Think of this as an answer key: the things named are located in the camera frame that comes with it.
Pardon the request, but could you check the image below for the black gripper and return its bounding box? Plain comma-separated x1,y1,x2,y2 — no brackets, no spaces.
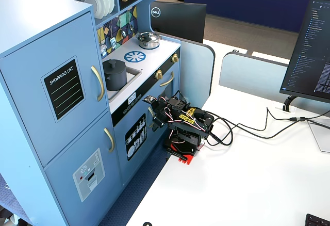
151,99,173,132

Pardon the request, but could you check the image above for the dark gray pot lid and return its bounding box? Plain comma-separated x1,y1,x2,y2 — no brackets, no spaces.
103,59,127,76

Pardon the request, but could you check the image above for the shiny steel pot lid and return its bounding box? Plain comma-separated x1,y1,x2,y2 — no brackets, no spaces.
136,31,160,43

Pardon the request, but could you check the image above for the red table clamp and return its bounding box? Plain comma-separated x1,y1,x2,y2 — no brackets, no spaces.
164,143,198,166

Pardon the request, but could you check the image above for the white toy sink basin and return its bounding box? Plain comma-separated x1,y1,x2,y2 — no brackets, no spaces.
102,67,143,101

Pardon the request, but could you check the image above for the dark gray toy pot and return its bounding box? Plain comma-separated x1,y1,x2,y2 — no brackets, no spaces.
103,66,128,91

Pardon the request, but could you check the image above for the light blue desk divider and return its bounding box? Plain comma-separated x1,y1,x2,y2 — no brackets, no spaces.
218,51,330,117
154,31,216,108

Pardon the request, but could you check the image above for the shiny steel toy pot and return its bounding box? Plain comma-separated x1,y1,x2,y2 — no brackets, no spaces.
138,39,160,50

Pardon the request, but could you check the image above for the black shopping list board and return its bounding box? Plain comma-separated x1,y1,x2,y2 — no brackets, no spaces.
40,55,87,124

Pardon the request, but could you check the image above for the black Dell monitor back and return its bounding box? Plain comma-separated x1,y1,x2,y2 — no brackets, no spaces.
150,1,207,44

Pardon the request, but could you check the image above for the blue wooden toy kitchen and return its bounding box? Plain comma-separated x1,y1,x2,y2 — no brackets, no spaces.
0,0,183,226

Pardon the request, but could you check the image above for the silver monitor stand base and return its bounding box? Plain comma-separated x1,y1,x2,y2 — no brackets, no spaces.
307,119,330,153

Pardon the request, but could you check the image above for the black monitor with lit screen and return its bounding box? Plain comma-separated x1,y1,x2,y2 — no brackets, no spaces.
279,0,330,104

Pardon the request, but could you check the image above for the black keyboard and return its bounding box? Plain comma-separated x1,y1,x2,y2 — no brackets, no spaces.
305,213,330,226

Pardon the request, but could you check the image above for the gold oven door handle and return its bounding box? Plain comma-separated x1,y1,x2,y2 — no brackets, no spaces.
159,71,175,87

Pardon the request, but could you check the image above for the gold freezer door handle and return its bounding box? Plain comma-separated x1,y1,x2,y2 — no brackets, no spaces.
104,127,116,153

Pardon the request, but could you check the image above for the gold fridge door handle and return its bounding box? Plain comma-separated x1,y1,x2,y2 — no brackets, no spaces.
90,65,105,102

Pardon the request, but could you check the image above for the black looped cable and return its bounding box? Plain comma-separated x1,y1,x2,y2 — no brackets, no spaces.
203,117,330,147

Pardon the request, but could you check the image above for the black cable with connector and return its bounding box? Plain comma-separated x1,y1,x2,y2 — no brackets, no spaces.
206,107,330,133

